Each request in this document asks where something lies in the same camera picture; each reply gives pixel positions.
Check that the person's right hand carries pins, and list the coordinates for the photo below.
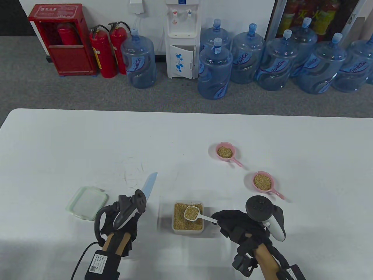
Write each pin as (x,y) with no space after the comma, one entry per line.
(236,224)

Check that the person's left hand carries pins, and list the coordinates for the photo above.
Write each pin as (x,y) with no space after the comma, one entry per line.
(109,218)

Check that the clear green-rimmed container lid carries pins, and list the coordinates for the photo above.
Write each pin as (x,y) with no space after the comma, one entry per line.
(84,202)

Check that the white plastic coffee spoon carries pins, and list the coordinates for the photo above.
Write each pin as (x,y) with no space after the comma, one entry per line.
(207,218)

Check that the small white sesame portion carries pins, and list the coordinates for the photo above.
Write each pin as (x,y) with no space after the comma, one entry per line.
(262,181)
(225,152)
(191,213)

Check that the clear plastic food container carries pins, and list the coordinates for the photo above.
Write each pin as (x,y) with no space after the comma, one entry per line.
(188,232)

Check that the light blue knife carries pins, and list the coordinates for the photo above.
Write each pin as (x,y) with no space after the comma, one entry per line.
(150,183)

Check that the white sesame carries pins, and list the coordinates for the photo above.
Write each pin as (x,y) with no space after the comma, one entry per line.
(179,223)

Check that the person's right forearm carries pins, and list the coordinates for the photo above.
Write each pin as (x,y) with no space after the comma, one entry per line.
(268,262)

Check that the person's left forearm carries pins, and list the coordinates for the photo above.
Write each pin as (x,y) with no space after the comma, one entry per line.
(112,242)

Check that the row of blue water bottles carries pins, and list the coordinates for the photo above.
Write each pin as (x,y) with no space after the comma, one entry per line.
(214,73)

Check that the blue water jug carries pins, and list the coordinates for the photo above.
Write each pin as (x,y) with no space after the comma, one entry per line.
(138,61)

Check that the red fire extinguisher cabinet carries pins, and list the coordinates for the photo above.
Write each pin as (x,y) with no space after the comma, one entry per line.
(70,61)

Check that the red fire extinguisher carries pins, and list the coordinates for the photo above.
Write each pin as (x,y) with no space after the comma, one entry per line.
(66,35)
(118,40)
(103,55)

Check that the white water dispenser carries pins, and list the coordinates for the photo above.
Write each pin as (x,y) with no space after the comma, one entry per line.
(182,29)

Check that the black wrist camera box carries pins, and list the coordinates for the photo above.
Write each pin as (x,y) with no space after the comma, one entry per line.
(103,264)
(294,272)

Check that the white wall box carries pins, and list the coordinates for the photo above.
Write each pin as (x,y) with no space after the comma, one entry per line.
(136,6)

